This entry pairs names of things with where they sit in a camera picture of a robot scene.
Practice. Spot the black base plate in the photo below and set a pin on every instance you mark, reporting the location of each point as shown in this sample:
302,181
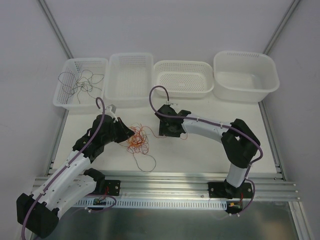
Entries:
108,187
219,189

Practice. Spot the far-right white plastic tub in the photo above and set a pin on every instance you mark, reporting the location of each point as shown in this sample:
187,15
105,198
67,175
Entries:
241,76

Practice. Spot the far-left white perforated basket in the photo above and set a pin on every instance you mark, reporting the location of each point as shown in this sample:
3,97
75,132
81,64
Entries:
80,82

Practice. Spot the white slotted cable duct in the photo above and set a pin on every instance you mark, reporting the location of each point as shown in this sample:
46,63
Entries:
136,203

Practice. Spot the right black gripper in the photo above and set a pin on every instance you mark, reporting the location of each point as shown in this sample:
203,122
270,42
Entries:
163,124

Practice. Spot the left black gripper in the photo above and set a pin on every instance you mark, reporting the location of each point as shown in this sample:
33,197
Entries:
119,128

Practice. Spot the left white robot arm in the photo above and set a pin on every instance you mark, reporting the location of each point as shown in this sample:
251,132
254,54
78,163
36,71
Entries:
41,210

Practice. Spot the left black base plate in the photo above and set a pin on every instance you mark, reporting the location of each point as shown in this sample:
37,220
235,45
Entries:
108,187

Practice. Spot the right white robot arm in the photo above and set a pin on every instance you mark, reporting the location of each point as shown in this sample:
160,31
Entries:
239,142

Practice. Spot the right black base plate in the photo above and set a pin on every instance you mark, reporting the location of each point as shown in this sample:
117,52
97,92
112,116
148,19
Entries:
219,189

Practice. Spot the aluminium mounting rail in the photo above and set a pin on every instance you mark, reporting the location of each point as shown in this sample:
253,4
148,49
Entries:
172,185

